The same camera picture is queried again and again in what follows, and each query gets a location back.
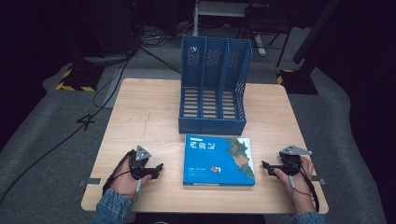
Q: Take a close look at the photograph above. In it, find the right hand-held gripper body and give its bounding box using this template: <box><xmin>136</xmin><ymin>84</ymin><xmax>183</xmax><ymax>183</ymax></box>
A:
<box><xmin>273</xmin><ymin>145</ymin><xmax>314</xmax><ymax>177</ymax></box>

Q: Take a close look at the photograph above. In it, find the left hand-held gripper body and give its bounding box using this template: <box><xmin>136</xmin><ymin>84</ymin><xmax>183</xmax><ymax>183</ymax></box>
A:
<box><xmin>128</xmin><ymin>145</ymin><xmax>154</xmax><ymax>181</ymax></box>

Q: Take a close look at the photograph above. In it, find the blue book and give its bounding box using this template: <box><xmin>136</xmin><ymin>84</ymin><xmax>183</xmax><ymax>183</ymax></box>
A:
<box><xmin>182</xmin><ymin>133</ymin><xmax>257</xmax><ymax>188</ymax></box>

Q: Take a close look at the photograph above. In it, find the blue plastic file rack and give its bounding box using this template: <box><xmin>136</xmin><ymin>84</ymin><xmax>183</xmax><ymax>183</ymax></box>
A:
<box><xmin>177</xmin><ymin>35</ymin><xmax>253</xmax><ymax>136</ymax></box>

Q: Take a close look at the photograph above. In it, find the person's left hand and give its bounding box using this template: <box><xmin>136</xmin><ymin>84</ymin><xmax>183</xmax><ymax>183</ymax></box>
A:
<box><xmin>108</xmin><ymin>156</ymin><xmax>153</xmax><ymax>201</ymax></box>

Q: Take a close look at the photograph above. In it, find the person's right hand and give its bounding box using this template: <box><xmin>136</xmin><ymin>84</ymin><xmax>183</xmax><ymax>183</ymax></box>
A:
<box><xmin>273</xmin><ymin>156</ymin><xmax>318</xmax><ymax>216</ymax></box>

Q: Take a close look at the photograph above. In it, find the black yellow striped stand base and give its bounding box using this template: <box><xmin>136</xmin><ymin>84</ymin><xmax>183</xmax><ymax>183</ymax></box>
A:
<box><xmin>276</xmin><ymin>68</ymin><xmax>319</xmax><ymax>95</ymax></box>
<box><xmin>55</xmin><ymin>65</ymin><xmax>105</xmax><ymax>93</ymax></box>

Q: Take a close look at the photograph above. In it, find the black slanted stand pole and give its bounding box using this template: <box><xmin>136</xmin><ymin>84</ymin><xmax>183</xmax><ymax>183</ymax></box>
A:
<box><xmin>291</xmin><ymin>0</ymin><xmax>342</xmax><ymax>65</ymax></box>

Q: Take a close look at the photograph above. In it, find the black computer tower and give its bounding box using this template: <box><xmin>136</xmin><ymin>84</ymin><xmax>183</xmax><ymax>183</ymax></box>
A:
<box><xmin>83</xmin><ymin>0</ymin><xmax>139</xmax><ymax>60</ymax></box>

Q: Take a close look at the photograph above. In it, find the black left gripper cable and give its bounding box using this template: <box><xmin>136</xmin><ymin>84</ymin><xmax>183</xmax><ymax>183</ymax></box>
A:
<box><xmin>102</xmin><ymin>150</ymin><xmax>136</xmax><ymax>196</ymax></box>

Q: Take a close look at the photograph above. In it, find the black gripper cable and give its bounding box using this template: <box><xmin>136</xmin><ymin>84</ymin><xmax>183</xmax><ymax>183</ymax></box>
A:
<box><xmin>102</xmin><ymin>150</ymin><xmax>136</xmax><ymax>196</ymax></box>
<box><xmin>289</xmin><ymin>158</ymin><xmax>321</xmax><ymax>214</ymax></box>

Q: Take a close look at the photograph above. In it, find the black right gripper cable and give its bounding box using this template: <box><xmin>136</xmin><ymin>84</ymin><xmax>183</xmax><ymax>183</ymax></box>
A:
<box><xmin>289</xmin><ymin>158</ymin><xmax>321</xmax><ymax>214</ymax></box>

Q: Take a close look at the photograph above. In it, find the metal table bracket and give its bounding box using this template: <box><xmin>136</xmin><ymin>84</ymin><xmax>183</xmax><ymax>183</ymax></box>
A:
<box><xmin>312</xmin><ymin>175</ymin><xmax>327</xmax><ymax>187</ymax></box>
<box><xmin>77</xmin><ymin>177</ymin><xmax>103</xmax><ymax>188</ymax></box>

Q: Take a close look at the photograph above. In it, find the long black floor cable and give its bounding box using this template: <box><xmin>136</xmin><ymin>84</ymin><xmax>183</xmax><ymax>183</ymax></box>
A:
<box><xmin>0</xmin><ymin>52</ymin><xmax>134</xmax><ymax>199</ymax></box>

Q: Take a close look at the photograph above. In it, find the black metal chair frame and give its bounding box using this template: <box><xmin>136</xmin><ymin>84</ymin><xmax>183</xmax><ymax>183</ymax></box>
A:
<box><xmin>235</xmin><ymin>2</ymin><xmax>301</xmax><ymax>68</ymax></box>

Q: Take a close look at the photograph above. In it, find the white metal stand frame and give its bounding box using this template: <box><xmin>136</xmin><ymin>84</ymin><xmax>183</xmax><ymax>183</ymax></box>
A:
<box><xmin>191</xmin><ymin>0</ymin><xmax>269</xmax><ymax>58</ymax></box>

